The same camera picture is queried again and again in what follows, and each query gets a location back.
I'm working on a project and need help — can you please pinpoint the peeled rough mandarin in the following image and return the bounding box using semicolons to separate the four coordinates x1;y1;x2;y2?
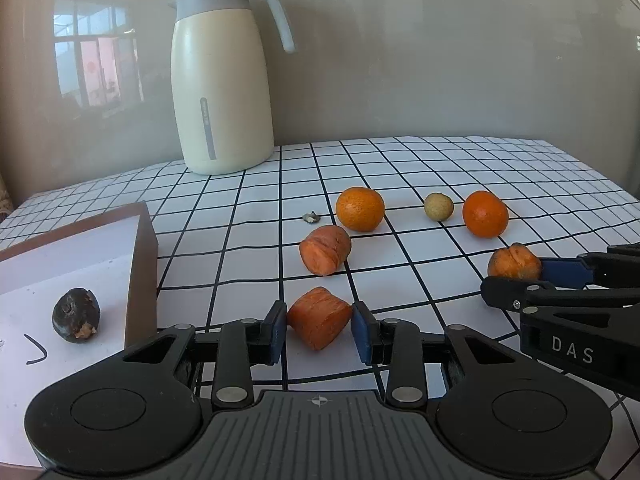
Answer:
487;243;542;281

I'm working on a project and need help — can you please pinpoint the carrot piece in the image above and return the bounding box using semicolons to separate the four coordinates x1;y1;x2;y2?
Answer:
299;226;352;276
286;286;352;351

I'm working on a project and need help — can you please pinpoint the orange mandarin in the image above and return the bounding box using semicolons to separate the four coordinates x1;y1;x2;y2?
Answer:
462;191;509;238
336;186;385;232

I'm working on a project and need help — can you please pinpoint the small yellow-green longan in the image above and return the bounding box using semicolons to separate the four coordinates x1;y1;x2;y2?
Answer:
424;193;454;222

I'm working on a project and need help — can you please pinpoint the white grid tablecloth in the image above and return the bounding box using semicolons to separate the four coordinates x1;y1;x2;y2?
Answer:
1;136;639;479

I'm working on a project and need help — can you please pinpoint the small shell crumb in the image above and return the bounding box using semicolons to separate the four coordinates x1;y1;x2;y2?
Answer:
302;211;321;224

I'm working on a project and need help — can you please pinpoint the brown cardboard box tray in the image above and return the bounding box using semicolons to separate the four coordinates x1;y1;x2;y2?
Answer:
1;203;158;479

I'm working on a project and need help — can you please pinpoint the cream thermos jug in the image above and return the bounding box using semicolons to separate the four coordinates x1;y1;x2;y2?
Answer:
170;0;296;176

